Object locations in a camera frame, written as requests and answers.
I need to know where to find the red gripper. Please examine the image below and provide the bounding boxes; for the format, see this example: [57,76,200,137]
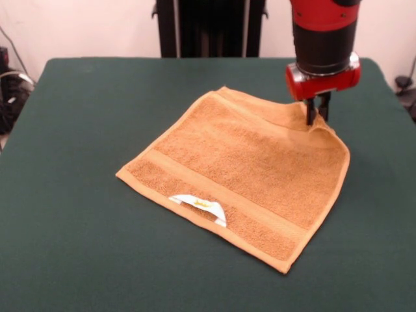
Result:
[285,51,362,127]

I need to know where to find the orange terry towel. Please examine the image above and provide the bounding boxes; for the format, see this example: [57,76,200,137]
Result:
[115,85,351,276]

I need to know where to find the dark green table cloth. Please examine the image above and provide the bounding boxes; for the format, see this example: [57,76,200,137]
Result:
[0,57,416,312]

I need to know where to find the black equipment with cables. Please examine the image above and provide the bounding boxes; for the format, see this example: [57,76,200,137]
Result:
[0,45,36,135]

